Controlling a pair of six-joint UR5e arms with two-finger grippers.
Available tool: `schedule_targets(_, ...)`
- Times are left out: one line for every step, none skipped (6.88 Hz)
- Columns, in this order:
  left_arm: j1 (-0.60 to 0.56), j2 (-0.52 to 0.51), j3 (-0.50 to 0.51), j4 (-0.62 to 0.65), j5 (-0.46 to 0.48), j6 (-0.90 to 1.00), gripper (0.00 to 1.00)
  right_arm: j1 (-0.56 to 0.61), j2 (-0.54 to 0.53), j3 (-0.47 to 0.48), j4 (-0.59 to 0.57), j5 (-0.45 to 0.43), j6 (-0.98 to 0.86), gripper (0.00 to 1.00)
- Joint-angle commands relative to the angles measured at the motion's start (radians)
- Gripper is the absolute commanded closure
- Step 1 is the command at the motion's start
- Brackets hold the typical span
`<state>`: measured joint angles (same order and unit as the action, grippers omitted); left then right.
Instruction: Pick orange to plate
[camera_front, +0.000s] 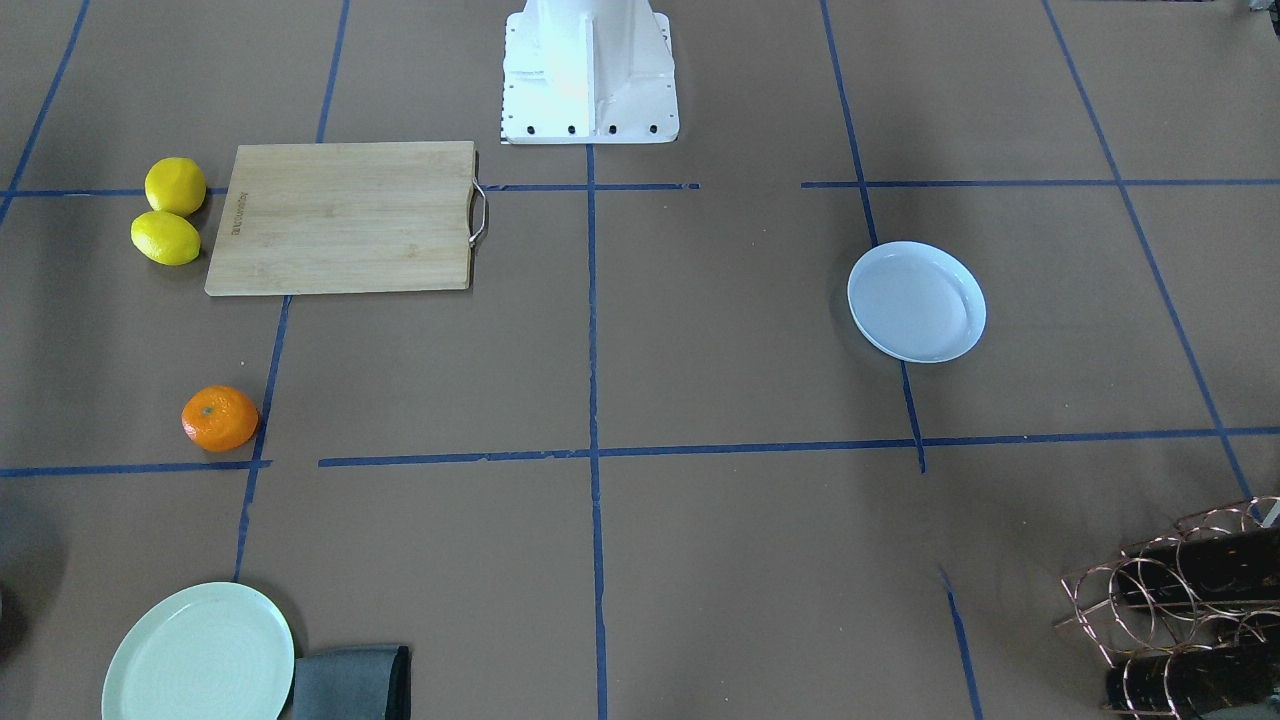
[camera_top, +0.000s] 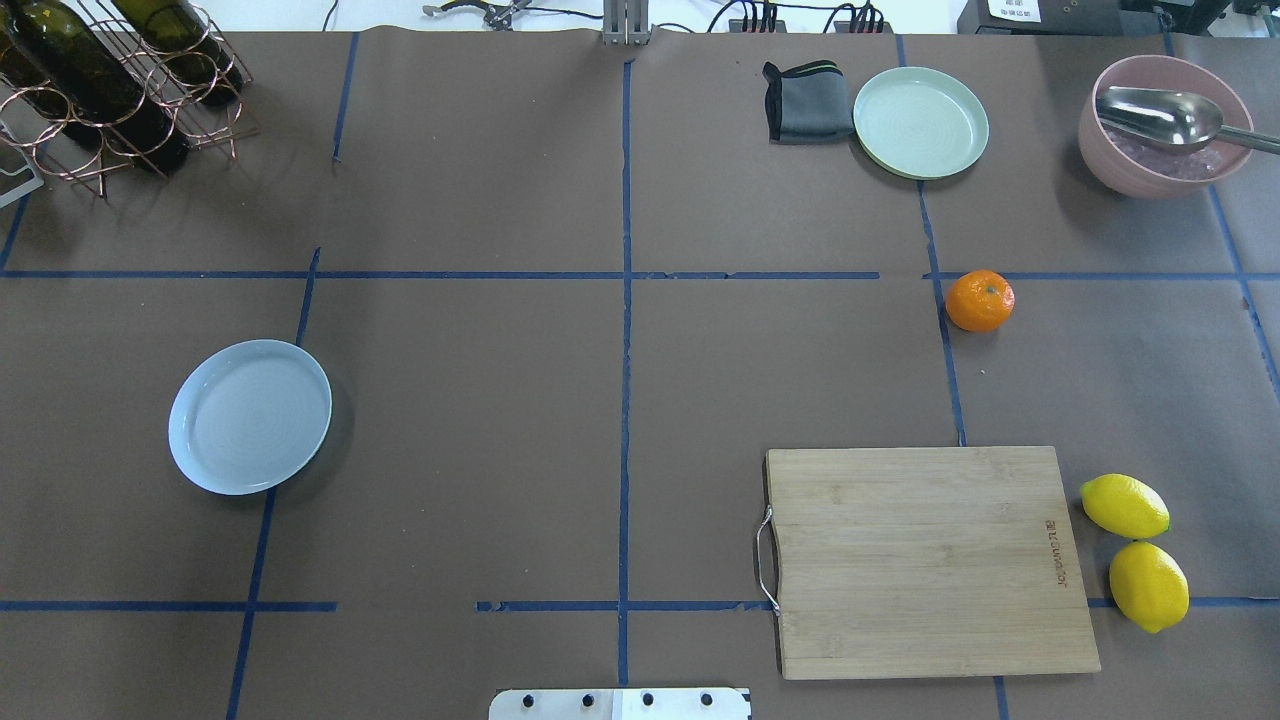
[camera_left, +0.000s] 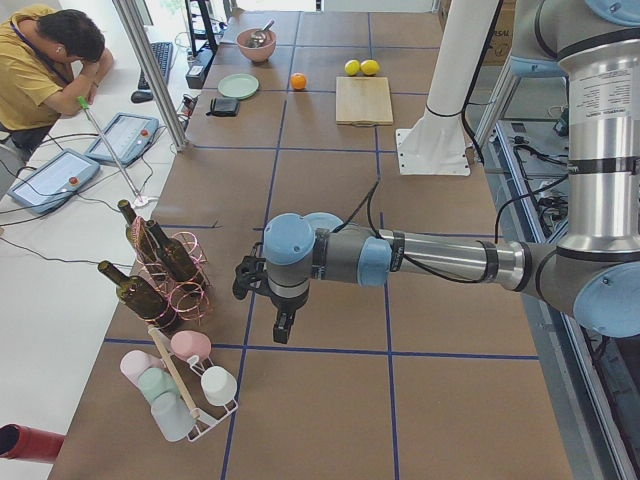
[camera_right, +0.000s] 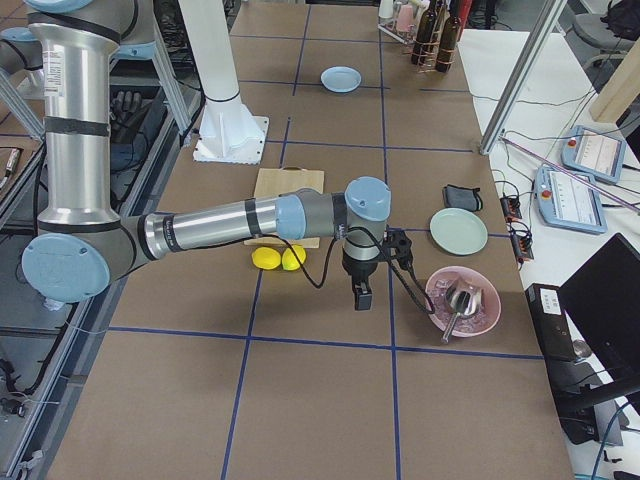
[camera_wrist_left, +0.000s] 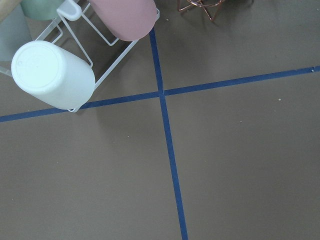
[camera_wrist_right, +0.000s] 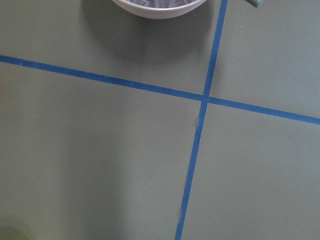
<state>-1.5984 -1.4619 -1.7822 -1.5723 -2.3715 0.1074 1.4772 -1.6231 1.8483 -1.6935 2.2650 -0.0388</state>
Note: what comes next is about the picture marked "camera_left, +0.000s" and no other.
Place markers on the green wine bottle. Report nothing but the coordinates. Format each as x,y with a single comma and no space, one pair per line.
176,259
136,233
142,298

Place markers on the person in yellow shirt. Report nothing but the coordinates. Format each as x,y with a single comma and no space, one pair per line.
49,59

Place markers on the teach pendant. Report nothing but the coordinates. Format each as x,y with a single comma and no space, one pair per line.
128,135
52,184

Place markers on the lower yellow lemon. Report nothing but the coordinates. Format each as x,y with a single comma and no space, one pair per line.
352,67

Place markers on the middle green wine bottle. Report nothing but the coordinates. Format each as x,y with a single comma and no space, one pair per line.
176,259

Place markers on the rear green wine bottle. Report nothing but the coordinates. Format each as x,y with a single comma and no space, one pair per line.
136,233

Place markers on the red cylinder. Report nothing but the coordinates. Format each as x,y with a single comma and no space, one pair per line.
24,443

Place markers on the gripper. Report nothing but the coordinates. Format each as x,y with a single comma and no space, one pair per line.
285,306

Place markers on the wooden rack handle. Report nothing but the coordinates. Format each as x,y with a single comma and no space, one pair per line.
157,338

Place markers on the dark folded cloth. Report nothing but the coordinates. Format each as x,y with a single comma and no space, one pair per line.
223,107

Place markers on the grey blue cup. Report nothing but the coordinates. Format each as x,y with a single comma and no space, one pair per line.
172,416

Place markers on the metal rod with stand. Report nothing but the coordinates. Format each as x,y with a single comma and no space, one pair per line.
139,199

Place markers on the orange fruit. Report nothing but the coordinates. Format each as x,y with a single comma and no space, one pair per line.
298,81

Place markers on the pink bowl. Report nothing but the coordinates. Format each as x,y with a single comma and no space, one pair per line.
253,52

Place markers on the mint green cup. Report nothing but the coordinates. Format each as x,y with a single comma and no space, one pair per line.
154,382

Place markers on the cardboard box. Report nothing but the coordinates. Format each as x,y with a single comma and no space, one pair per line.
497,35

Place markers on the yellow lemon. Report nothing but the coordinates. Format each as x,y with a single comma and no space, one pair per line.
369,67
352,67

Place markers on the white cup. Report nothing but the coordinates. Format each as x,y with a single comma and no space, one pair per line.
219,386

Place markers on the wooden cutting board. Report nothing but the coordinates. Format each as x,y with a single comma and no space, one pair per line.
363,101

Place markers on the white wire cup rack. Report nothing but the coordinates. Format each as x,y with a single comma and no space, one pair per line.
191,372

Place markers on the upper yellow lemon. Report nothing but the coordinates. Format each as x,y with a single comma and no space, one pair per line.
369,67

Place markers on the near teach pendant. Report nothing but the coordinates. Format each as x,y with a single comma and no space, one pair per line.
52,184

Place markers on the white central pillar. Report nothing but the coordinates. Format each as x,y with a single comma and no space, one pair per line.
436,144

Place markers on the green plate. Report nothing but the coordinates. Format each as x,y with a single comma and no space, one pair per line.
238,86

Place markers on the metal scoop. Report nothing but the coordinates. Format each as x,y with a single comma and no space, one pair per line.
259,36

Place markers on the copper wire bottle rack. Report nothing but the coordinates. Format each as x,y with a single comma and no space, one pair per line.
191,306

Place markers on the front green wine bottle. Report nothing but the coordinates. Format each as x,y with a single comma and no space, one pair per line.
142,298

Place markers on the aluminium frame post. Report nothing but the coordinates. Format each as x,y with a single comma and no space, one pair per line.
126,10

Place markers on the far teach pendant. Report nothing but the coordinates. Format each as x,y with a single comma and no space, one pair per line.
128,135

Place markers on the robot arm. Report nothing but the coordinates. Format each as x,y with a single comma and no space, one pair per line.
592,272

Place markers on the black computer mouse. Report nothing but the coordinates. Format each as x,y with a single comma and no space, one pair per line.
141,96

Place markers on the light pink cup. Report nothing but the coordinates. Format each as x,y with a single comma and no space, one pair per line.
135,362

